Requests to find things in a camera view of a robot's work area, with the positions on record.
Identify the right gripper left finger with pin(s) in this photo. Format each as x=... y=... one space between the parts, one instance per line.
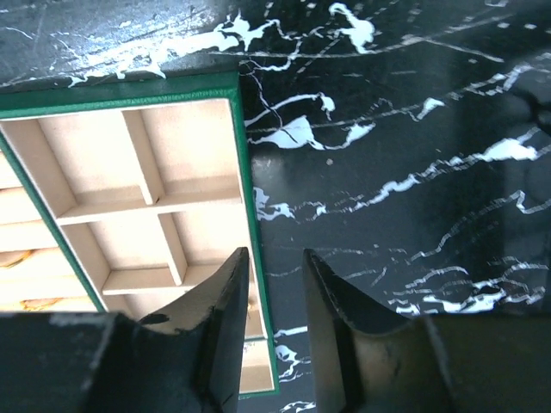
x=193 y=347

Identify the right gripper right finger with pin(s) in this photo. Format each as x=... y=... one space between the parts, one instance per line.
x=336 y=312

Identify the green jewelry tray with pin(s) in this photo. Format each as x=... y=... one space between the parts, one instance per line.
x=125 y=196

